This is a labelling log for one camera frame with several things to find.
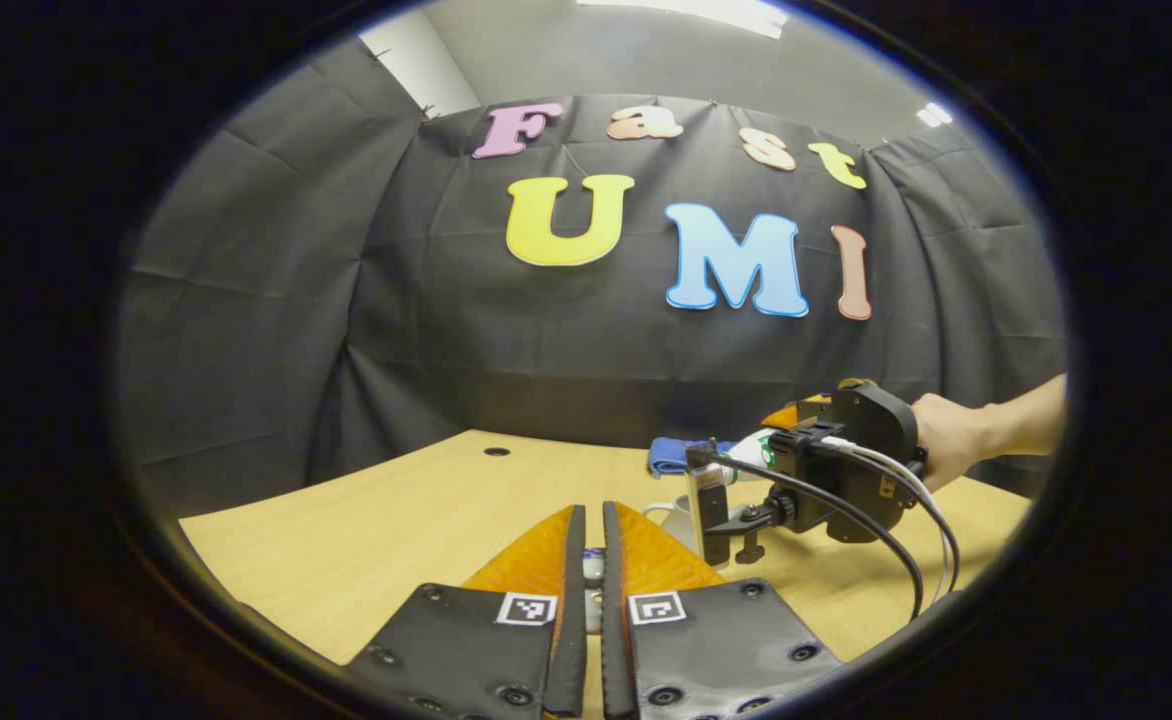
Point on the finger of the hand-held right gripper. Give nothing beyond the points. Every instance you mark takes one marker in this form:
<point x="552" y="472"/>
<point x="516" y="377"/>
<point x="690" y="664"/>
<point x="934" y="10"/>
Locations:
<point x="796" y="412"/>

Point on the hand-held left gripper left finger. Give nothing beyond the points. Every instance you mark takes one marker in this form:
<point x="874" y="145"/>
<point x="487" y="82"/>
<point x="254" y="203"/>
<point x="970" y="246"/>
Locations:
<point x="568" y="620"/>

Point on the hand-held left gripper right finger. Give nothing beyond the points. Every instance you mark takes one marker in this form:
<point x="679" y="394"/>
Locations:
<point x="614" y="620"/>

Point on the white water bottle green label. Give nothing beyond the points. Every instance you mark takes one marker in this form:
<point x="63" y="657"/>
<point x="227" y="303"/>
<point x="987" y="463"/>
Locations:
<point x="751" y="452"/>

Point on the white teacup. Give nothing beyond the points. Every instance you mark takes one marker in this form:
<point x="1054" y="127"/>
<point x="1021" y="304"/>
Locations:
<point x="679" y="522"/>

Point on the blue folded towel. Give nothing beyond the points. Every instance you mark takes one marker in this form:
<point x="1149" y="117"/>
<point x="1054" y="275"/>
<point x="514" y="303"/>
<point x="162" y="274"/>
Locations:
<point x="668" y="455"/>

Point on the small ceiling light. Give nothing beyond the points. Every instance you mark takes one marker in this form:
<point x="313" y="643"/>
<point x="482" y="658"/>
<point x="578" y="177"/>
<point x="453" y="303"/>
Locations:
<point x="935" y="114"/>

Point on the black backdrop cloth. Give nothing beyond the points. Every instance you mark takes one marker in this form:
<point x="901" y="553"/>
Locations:
<point x="426" y="330"/>

